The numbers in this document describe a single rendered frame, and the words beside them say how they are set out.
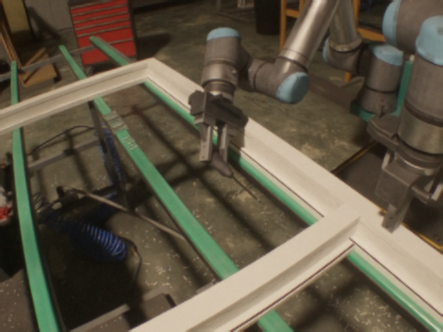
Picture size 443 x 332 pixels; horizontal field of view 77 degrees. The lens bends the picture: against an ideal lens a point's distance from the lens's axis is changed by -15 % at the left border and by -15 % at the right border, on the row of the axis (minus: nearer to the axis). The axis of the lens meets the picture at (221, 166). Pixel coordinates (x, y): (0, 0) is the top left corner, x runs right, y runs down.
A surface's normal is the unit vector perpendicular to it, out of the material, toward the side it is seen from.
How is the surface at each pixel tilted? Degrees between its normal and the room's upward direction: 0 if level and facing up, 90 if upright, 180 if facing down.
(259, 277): 0
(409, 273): 90
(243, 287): 0
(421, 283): 90
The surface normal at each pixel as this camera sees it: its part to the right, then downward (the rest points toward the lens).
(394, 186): -0.84, 0.38
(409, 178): -0.06, -0.78
